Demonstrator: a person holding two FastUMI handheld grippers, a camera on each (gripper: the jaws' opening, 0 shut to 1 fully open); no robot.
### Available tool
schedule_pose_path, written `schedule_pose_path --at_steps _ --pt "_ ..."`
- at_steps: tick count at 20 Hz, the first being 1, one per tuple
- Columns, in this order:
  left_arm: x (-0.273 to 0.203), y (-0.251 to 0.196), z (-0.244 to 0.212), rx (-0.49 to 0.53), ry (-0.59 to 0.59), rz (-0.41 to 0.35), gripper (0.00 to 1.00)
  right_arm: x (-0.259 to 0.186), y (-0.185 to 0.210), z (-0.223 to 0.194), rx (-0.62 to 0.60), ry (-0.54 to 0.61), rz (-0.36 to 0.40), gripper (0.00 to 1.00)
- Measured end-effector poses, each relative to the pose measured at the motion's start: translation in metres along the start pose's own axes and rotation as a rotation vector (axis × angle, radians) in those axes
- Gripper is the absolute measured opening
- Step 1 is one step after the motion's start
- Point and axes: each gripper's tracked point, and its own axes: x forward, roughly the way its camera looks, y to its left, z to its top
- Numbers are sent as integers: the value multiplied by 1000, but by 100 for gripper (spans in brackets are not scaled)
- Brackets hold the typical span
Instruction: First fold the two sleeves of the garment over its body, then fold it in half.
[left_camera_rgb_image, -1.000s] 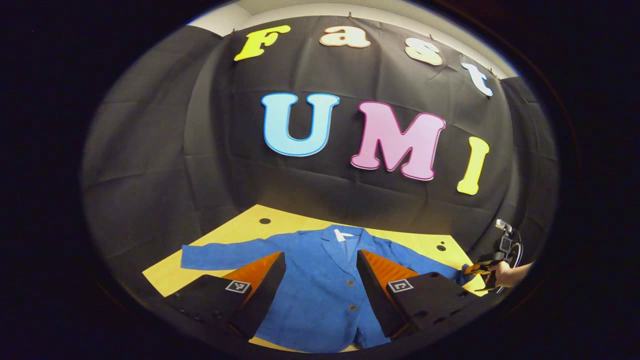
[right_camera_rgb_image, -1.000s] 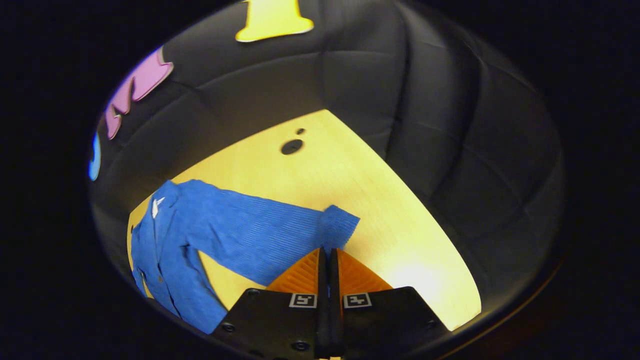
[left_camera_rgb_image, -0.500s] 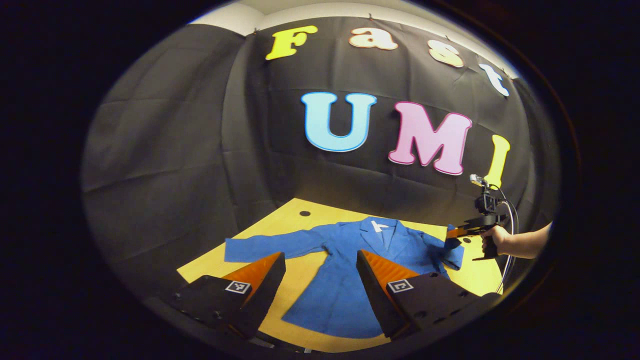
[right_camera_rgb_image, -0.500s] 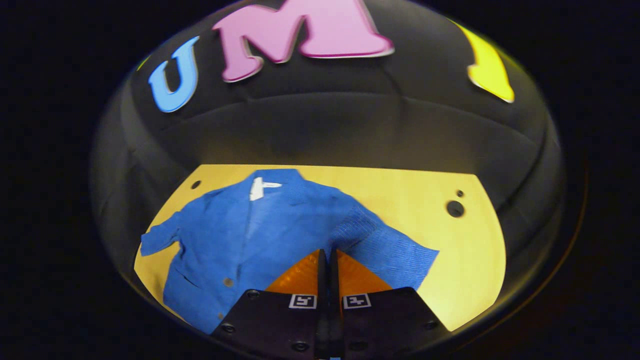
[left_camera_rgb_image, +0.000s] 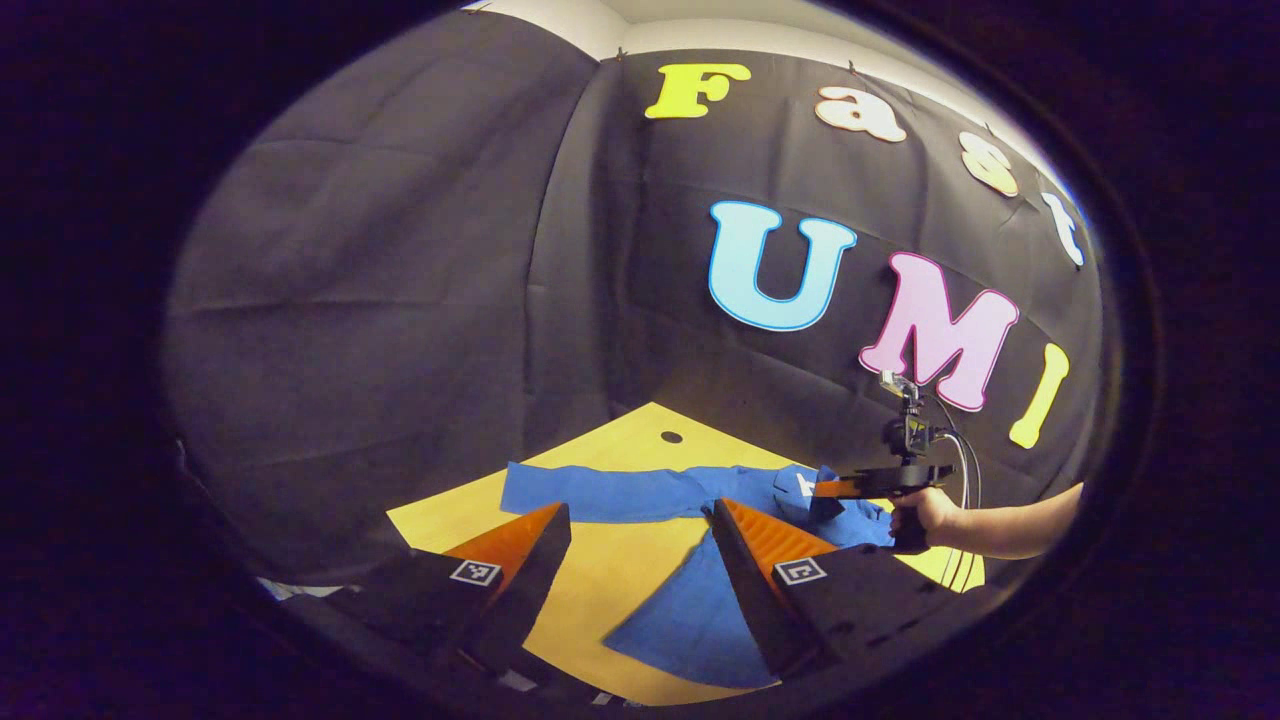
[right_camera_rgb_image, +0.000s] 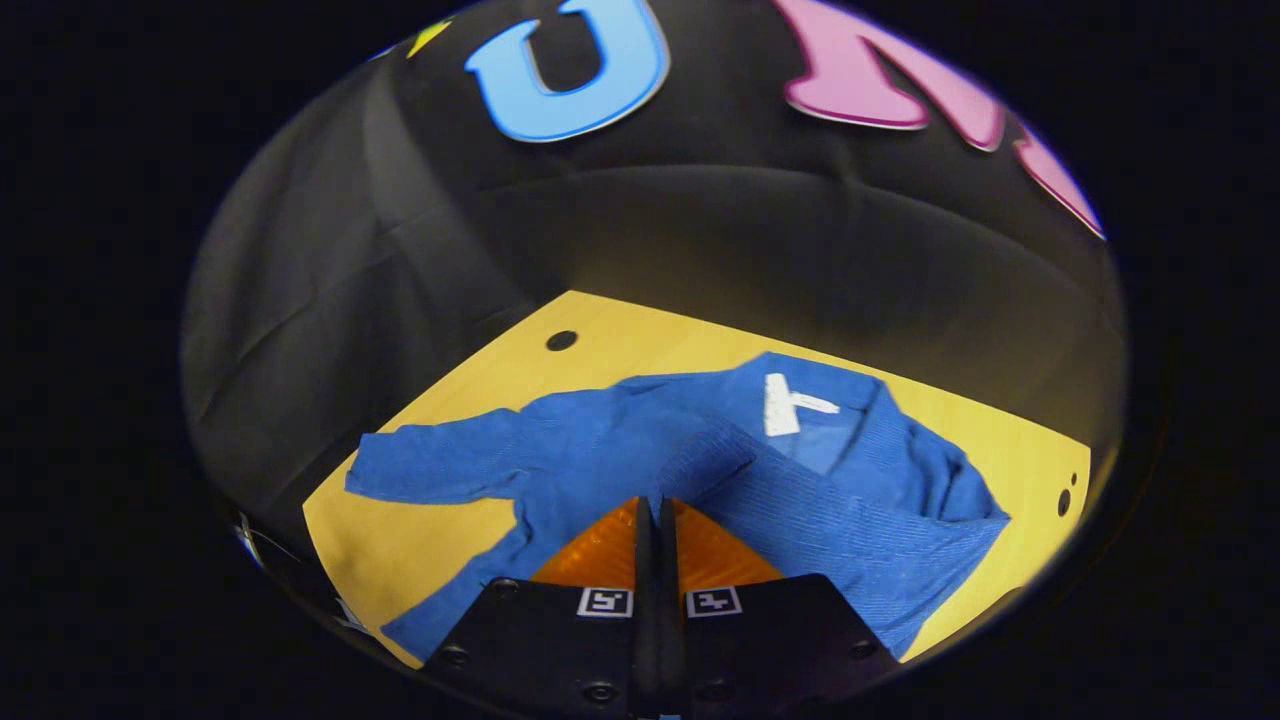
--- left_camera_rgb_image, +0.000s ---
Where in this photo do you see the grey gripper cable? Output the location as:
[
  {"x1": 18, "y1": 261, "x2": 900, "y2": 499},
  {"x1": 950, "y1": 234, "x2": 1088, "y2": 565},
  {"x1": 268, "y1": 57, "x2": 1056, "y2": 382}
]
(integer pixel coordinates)
[{"x1": 930, "y1": 398, "x2": 986, "y2": 593}]

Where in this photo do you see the black backdrop cloth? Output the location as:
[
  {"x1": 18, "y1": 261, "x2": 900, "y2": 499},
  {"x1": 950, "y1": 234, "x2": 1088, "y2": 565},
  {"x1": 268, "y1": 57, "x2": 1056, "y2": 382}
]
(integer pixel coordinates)
[{"x1": 165, "y1": 10, "x2": 1106, "y2": 591}]

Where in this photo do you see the blue shirt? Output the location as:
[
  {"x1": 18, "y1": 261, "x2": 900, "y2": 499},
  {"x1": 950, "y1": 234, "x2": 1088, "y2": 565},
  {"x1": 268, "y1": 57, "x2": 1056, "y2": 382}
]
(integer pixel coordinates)
[{"x1": 500, "y1": 462, "x2": 896, "y2": 689}]

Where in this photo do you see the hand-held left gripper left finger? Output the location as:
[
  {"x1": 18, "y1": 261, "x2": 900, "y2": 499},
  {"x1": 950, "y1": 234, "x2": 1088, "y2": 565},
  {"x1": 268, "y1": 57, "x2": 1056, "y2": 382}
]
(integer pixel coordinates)
[{"x1": 330, "y1": 502, "x2": 573, "y2": 681}]

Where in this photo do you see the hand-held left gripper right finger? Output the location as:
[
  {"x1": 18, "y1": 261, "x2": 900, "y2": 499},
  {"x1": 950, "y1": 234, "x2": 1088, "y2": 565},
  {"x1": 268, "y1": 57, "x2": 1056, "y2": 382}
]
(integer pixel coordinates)
[{"x1": 711, "y1": 498, "x2": 991, "y2": 681}]

